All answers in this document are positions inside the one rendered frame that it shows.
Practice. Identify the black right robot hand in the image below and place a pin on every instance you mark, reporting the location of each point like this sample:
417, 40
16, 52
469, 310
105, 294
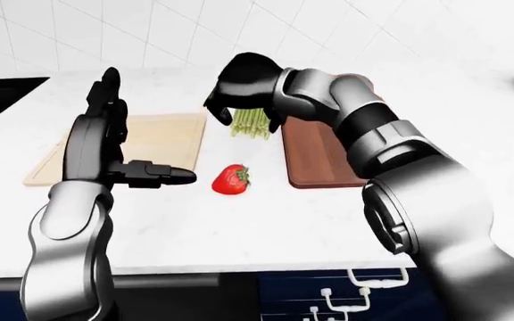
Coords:
243, 80

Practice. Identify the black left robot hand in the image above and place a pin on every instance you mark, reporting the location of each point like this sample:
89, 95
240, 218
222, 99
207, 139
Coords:
89, 147

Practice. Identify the green asparagus bundle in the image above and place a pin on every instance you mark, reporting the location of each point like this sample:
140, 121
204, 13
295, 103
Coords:
250, 123

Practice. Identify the light wooden cutting board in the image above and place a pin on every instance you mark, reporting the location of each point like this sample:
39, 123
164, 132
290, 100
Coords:
163, 140

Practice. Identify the red strawberry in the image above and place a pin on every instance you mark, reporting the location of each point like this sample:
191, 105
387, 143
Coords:
228, 180

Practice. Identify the dark brown cutting board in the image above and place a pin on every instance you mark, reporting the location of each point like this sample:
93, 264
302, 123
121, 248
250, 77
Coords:
315, 157

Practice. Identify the navy blue cabinet front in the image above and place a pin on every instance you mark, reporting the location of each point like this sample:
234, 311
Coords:
292, 294

